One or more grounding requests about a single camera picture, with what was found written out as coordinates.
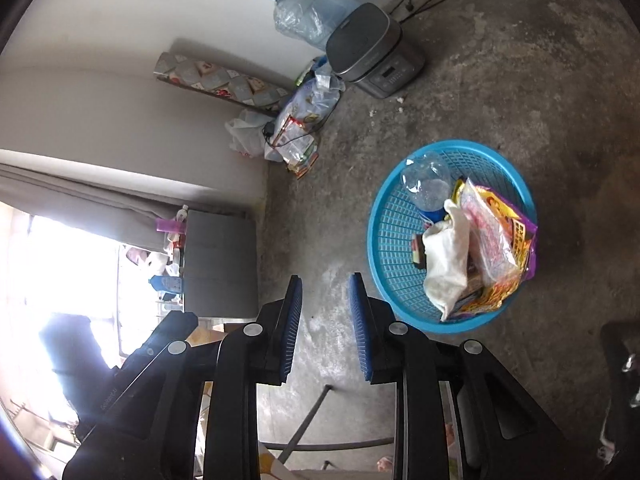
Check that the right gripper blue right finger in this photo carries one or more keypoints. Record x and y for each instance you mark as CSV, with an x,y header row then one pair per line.
x,y
379,361

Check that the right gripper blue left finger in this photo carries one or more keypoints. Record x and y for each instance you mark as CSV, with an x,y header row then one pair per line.
x,y
279,320

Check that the purple yellow noodle bag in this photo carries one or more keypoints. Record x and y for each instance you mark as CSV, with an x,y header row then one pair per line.
x,y
479,298

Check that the white towel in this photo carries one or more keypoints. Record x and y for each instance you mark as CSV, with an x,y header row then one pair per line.
x,y
446,249

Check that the blue plastic trash basket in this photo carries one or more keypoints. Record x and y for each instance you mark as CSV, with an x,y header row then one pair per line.
x,y
395,248

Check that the clear plastic water bottle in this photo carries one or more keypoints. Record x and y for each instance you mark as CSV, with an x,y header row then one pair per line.
x,y
427,180

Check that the grey cabinet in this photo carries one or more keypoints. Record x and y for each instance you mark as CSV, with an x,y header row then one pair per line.
x,y
220,266

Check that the blue detergent bottle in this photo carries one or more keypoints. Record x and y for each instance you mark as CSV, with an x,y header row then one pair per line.
x,y
166,283

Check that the purple cup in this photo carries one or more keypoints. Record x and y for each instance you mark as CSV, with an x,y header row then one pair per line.
x,y
170,226

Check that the pile of plastic packages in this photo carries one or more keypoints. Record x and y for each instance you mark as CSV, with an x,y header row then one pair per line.
x,y
292,137

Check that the grey curtain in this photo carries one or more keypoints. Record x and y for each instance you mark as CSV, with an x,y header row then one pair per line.
x,y
124,207

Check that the white plastic bag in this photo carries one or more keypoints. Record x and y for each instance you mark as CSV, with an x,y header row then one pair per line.
x,y
247,133

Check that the patterned rolled mat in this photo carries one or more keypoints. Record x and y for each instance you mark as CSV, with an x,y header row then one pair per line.
x,y
221,83

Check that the black rice cooker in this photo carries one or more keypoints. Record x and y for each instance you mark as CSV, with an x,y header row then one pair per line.
x,y
370,50

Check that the large blue water jug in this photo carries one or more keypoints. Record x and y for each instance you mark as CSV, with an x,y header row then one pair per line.
x,y
312,21

